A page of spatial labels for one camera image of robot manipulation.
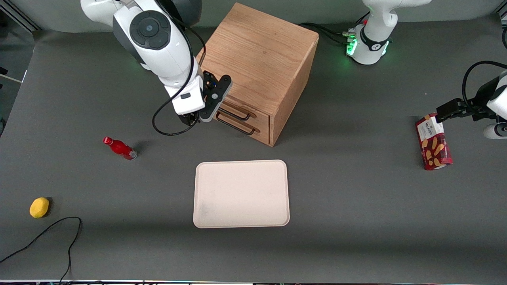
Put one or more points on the beige plastic tray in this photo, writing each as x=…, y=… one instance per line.
x=241, y=194

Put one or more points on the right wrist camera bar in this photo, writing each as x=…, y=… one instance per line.
x=216, y=99

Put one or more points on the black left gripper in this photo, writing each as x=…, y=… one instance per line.
x=480, y=104

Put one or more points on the wooden drawer cabinet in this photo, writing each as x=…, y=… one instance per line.
x=257, y=51

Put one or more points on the dark aluminium frame profile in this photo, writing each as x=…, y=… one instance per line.
x=503, y=18
x=20, y=16

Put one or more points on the red tartan shortbread cookie box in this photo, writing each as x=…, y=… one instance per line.
x=435, y=146

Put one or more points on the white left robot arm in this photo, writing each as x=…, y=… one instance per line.
x=372, y=47

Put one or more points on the yellow lemon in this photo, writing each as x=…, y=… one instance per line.
x=39, y=208

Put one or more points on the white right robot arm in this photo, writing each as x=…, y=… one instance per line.
x=166, y=51

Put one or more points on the red bottle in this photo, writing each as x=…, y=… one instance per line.
x=119, y=148

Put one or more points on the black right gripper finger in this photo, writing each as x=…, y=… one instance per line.
x=210, y=79
x=189, y=118

